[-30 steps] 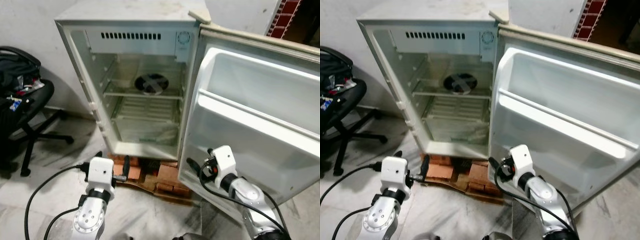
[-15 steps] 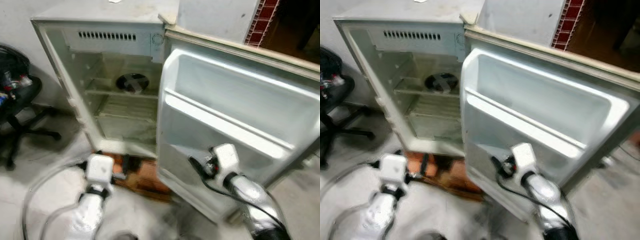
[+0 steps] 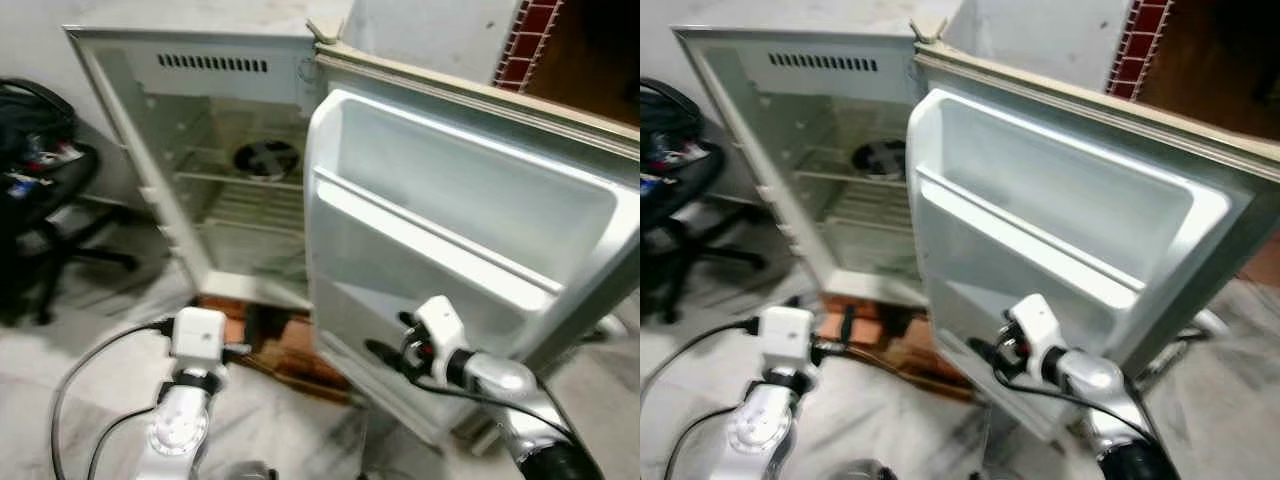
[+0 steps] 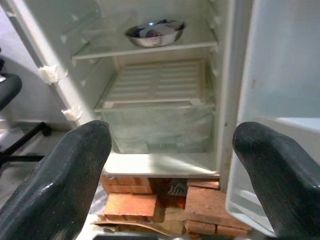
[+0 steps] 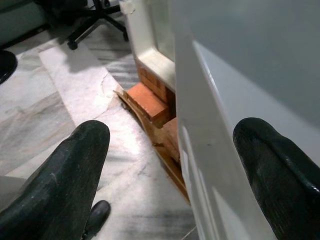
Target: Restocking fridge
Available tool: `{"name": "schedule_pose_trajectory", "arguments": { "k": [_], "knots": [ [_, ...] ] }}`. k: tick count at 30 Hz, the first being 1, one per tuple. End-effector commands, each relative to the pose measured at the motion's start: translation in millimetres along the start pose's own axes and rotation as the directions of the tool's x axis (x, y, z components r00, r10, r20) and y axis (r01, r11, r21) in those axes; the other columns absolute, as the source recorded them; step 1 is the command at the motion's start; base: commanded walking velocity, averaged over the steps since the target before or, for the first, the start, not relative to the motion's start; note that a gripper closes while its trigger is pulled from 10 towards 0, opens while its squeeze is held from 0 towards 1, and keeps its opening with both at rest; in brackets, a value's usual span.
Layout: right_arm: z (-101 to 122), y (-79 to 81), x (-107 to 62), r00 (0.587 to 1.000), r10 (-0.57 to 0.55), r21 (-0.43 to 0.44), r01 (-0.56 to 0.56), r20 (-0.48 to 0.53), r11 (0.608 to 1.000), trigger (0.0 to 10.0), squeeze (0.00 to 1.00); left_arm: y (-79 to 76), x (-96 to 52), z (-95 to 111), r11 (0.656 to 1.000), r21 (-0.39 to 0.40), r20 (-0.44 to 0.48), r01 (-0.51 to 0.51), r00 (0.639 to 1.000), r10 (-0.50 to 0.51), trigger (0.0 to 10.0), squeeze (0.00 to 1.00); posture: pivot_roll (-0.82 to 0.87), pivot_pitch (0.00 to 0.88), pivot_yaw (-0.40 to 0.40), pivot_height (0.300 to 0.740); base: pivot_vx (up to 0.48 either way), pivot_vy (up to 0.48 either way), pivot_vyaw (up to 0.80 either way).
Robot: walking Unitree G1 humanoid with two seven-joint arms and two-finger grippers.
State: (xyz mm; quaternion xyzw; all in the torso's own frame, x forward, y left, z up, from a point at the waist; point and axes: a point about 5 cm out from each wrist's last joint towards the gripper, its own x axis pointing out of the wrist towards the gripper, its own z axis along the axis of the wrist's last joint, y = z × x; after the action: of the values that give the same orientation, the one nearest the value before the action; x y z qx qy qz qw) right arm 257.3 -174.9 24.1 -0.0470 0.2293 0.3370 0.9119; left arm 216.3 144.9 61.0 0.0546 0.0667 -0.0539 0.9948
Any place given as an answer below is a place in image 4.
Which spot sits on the glass fridge shelf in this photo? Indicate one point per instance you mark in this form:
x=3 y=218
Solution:
x=112 y=50

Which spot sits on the white tape lump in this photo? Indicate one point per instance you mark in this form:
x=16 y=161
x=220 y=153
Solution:
x=50 y=74
x=72 y=114

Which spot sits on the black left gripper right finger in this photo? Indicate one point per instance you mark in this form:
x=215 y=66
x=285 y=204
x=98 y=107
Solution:
x=287 y=185

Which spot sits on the steel bowl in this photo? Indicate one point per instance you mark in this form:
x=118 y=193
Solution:
x=155 y=33

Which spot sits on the white slatted crisper cover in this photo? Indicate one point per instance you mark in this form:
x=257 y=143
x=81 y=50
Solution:
x=160 y=82

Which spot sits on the white fridge cabinet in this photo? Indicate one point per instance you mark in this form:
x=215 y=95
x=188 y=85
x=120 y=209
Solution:
x=225 y=75

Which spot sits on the red brick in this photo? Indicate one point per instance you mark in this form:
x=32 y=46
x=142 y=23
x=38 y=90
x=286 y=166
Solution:
x=200 y=227
x=210 y=205
x=231 y=231
x=203 y=184
x=131 y=206
x=127 y=185

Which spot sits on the black printed packet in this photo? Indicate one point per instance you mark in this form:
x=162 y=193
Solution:
x=175 y=188

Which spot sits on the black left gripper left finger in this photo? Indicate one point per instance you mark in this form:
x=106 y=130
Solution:
x=55 y=190

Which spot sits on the clear crisper drawer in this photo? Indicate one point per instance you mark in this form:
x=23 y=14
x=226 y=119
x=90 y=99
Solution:
x=155 y=130

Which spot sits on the white fridge door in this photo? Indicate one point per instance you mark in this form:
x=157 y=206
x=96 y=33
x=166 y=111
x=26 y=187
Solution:
x=282 y=62

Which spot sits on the black office chair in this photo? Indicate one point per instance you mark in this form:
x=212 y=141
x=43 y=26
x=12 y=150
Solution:
x=8 y=87

